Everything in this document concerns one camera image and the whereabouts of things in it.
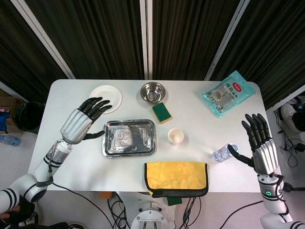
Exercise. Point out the white partition post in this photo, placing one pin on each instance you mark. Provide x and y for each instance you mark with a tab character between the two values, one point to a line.
226	40
145	35
43	35

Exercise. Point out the green yellow sponge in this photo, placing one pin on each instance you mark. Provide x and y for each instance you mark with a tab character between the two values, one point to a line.
162	112

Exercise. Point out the brown cardboard piece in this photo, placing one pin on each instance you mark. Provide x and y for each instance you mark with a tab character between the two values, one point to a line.
104	195

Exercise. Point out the white paper cup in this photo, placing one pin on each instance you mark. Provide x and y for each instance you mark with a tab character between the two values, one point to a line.
175	136

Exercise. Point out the clear plastic water bottle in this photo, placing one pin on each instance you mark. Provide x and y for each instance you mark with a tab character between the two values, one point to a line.
221	153

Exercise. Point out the stainless steel tray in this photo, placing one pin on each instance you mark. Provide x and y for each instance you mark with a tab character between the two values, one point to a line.
143	143

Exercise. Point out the green sponge under towel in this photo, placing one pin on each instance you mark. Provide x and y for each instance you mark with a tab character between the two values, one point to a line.
174	201

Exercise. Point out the white paper plate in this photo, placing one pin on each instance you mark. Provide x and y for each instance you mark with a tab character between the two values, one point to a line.
107	91

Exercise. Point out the black trash bin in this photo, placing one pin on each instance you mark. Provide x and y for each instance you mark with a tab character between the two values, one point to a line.
28	114

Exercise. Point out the white machine with black parts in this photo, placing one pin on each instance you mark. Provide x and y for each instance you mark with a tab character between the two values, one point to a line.
289	114

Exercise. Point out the teal steel scrubber package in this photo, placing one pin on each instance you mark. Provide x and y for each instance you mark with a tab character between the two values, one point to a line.
226	95

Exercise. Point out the yellow microfiber towel black trim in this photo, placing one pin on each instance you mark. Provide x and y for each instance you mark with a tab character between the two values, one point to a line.
176	176

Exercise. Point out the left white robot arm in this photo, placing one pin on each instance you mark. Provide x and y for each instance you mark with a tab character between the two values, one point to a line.
40	169

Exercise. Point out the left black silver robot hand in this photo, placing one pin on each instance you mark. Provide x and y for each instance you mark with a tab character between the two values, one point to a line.
75	124

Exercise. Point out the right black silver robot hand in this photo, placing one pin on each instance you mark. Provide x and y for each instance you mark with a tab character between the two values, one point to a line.
265	155

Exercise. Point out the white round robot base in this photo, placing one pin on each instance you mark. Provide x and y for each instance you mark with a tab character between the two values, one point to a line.
149	218

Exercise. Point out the blue-tinted bottle on floor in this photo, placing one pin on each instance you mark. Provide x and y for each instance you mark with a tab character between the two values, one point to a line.
9	140

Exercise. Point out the stainless steel bowl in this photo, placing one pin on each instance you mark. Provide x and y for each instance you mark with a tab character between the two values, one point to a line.
152	91

